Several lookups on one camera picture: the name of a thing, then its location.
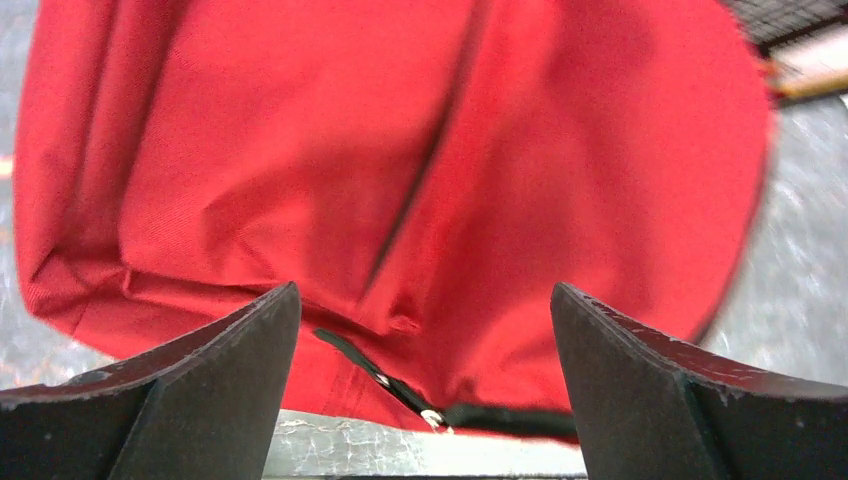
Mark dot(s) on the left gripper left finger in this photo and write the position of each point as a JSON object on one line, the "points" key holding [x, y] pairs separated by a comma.
{"points": [[202, 406]]}

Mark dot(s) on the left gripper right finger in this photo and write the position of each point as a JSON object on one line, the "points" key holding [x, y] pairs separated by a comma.
{"points": [[649, 406]]}

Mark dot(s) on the red backpack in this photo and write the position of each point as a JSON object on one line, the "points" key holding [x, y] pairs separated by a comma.
{"points": [[424, 171]]}

